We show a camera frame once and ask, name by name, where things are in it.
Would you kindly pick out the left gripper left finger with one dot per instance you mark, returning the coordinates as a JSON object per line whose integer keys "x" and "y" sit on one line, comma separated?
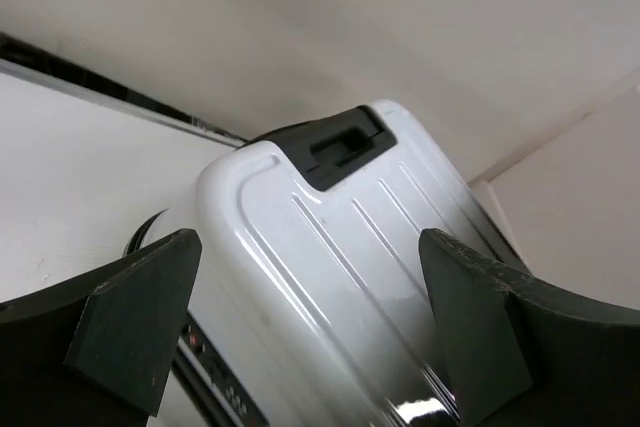
{"x": 96, "y": 350}

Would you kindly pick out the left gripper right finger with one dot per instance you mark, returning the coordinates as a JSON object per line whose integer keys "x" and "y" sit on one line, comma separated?
{"x": 522, "y": 352}

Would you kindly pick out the white black hard-shell suitcase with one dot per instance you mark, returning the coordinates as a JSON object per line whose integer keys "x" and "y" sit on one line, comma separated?
{"x": 310, "y": 306}

